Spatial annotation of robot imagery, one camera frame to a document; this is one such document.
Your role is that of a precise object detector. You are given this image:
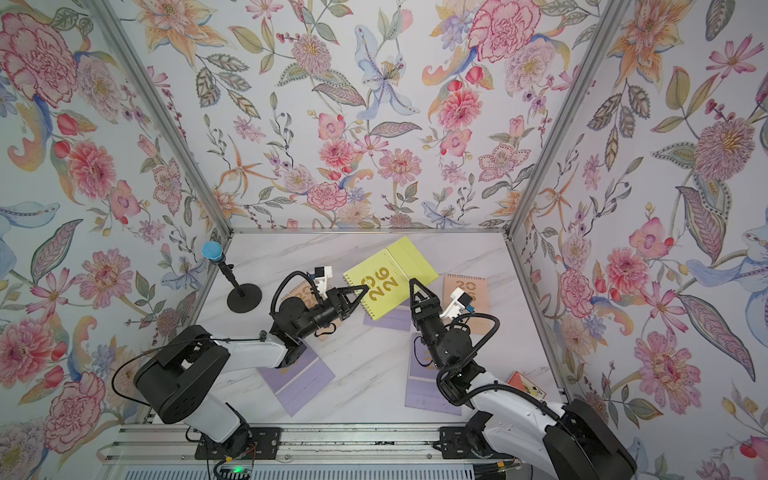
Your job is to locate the peach calendar right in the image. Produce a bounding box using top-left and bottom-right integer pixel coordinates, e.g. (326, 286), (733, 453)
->
(443, 274), (490, 313)

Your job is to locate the purple calendar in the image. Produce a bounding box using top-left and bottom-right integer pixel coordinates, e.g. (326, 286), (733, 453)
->
(404, 334), (462, 416)
(363, 302), (413, 332)
(257, 348), (335, 417)

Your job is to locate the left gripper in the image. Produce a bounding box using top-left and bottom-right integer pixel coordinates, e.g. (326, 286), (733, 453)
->
(293, 288), (368, 342)

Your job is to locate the peach calendar left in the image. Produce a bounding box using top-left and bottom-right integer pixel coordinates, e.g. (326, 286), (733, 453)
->
(278, 281), (342, 341)

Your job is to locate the aluminium mounting rail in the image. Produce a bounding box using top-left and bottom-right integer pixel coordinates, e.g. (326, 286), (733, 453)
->
(95, 422), (613, 469)

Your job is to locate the blue microphone on stand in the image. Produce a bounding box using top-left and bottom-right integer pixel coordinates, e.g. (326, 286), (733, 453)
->
(201, 241), (263, 314)

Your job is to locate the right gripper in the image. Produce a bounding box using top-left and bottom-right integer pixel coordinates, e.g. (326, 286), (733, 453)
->
(415, 282), (453, 373)

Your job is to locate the yellow-green calendar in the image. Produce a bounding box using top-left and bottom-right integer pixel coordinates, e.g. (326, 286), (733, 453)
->
(344, 236), (439, 321)

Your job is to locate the red orange small box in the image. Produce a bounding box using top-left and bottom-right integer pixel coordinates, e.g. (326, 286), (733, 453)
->
(507, 371), (546, 400)

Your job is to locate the peach calendar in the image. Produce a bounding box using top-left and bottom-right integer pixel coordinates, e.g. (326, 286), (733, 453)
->
(443, 274), (490, 313)
(278, 281), (342, 341)

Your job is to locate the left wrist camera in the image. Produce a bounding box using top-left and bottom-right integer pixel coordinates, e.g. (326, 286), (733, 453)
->
(310, 266), (333, 296)

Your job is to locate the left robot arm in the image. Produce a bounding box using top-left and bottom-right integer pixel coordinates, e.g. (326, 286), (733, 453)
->
(133, 285), (369, 458)

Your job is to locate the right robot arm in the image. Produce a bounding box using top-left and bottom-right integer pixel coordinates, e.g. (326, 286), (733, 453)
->
(409, 279), (637, 479)

